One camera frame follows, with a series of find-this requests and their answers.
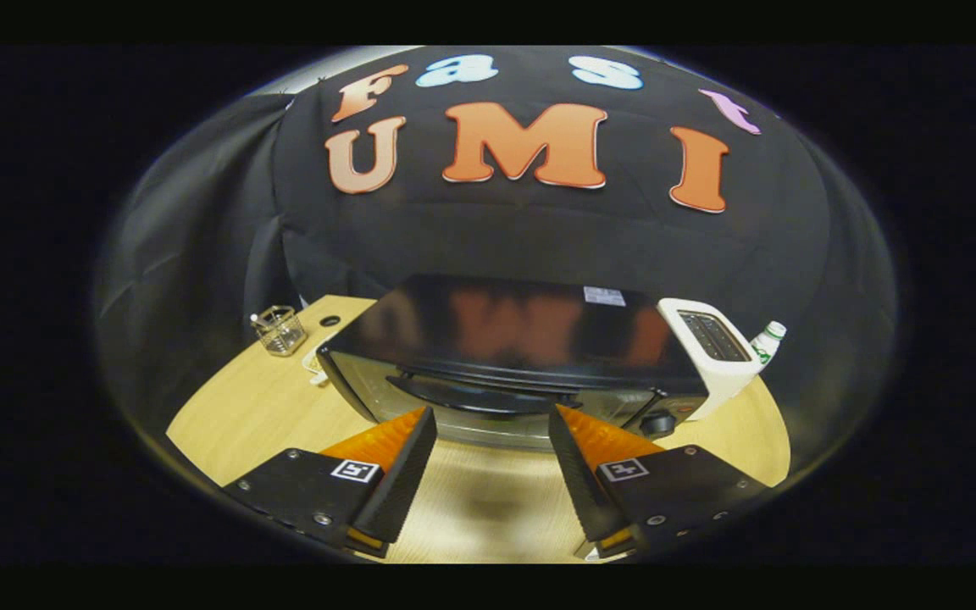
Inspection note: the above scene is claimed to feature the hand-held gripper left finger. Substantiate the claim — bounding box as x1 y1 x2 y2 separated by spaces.
221 406 438 560

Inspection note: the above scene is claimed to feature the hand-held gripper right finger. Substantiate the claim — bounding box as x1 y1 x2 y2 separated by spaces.
547 404 775 560

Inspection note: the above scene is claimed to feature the black toaster oven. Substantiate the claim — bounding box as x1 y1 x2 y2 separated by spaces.
316 273 709 452

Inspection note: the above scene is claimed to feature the white pop-up toaster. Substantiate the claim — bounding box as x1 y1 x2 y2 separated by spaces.
656 297 764 422

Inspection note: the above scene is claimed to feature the clear glass cup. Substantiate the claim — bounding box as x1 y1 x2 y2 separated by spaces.
251 305 309 358

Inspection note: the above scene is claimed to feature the small white green bottle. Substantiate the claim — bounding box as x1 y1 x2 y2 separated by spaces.
749 320 788 367

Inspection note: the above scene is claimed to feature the white power cable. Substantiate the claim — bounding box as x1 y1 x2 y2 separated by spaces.
302 339 336 388

